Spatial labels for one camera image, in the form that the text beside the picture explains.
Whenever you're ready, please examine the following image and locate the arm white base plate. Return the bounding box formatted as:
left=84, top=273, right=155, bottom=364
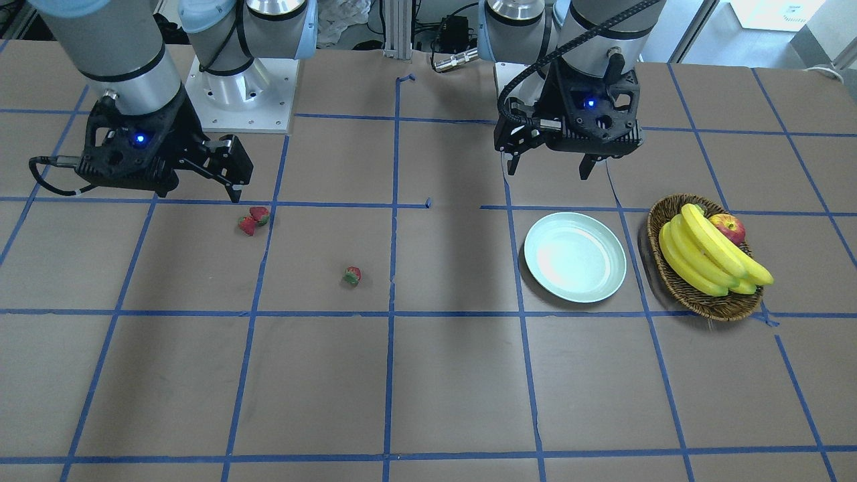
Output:
left=495, top=63, right=561, bottom=126
left=185, top=58, right=301, bottom=134

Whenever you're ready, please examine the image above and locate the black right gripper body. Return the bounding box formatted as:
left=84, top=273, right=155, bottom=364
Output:
left=74, top=86, right=209, bottom=196

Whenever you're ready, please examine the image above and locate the pale green plate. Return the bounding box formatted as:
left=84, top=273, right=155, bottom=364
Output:
left=523, top=212, right=627, bottom=304

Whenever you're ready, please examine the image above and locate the yellow banana bunch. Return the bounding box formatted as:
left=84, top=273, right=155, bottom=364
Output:
left=658, top=204, right=775, bottom=298

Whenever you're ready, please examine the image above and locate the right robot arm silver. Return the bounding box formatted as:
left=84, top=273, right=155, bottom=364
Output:
left=28, top=1, right=318, bottom=204

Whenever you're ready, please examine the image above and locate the red strawberry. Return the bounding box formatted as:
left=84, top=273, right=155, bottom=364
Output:
left=238, top=216, right=258, bottom=237
left=343, top=266, right=362, bottom=287
left=248, top=206, right=270, bottom=226

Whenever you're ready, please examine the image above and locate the brown wicker basket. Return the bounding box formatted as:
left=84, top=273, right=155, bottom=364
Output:
left=637, top=194, right=765, bottom=321

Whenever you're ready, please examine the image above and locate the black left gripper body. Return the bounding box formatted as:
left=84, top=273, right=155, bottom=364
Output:
left=495, top=64, right=643, bottom=158

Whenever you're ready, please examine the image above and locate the aluminium frame post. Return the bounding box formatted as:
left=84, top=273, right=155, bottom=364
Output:
left=378, top=0, right=415, bottom=63

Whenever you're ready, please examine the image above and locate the red yellow apple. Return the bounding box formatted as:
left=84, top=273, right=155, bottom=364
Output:
left=709, top=213, right=746, bottom=246

